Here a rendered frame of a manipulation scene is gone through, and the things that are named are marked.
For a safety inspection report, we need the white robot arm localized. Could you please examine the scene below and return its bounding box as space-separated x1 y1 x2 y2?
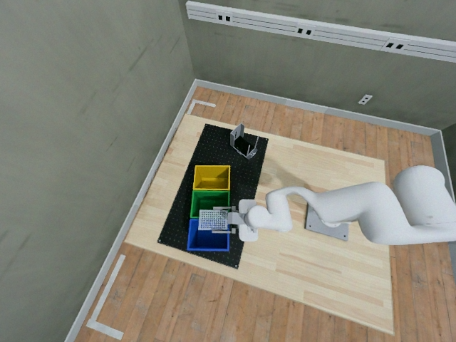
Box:
228 165 456 245

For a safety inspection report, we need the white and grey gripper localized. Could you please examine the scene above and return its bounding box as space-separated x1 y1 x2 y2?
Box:
212 199 258 242

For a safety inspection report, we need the yellow recycle bin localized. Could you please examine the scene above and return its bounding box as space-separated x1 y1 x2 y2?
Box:
193 165 230 191

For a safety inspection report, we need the green bin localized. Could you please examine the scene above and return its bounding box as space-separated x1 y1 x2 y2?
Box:
190 190 230 219

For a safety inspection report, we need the blue bin with label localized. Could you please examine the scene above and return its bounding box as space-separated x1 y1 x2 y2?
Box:
187 219 229 251

